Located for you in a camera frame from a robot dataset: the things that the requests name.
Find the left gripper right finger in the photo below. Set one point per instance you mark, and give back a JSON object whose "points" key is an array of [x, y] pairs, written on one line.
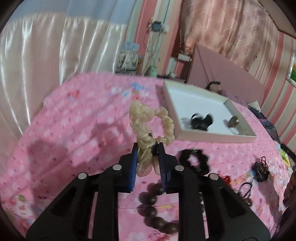
{"points": [[208, 208]]}

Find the round metal pendant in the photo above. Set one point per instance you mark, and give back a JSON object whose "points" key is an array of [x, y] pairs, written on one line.
{"points": [[233, 122]]}

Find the green water bottle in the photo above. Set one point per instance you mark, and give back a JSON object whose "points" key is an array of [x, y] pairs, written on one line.
{"points": [[153, 71]]}

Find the white satin curtain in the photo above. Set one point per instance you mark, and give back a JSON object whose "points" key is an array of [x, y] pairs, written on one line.
{"points": [[41, 51]]}

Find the white shallow tray box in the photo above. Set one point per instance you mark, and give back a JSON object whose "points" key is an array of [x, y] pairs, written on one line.
{"points": [[184, 100]]}

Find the pink headboard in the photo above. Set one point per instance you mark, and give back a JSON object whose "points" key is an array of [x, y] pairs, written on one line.
{"points": [[208, 66]]}

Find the black fluffy scrunchie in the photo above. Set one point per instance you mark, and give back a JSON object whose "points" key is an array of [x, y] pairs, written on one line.
{"points": [[202, 168]]}

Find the pink patterned curtain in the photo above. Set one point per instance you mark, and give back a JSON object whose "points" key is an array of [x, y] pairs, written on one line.
{"points": [[236, 30]]}

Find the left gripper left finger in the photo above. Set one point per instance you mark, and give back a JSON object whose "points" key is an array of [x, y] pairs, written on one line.
{"points": [[88, 205]]}

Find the black hair clip in tray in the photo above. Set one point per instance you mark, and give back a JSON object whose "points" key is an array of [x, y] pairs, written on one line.
{"points": [[198, 122]]}

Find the black white tote bag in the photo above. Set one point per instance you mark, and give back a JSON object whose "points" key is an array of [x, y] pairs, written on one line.
{"points": [[127, 61]]}

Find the blue charger on socket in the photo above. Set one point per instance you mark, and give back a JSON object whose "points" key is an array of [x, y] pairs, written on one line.
{"points": [[156, 26]]}

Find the cream organza scrunchie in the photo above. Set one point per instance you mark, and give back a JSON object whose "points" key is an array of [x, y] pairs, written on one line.
{"points": [[140, 115]]}

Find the pink floral bed sheet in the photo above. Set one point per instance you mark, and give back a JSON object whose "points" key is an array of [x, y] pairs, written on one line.
{"points": [[84, 126]]}

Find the framed picture on wall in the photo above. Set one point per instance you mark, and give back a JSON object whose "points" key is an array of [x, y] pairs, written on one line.
{"points": [[290, 77]]}

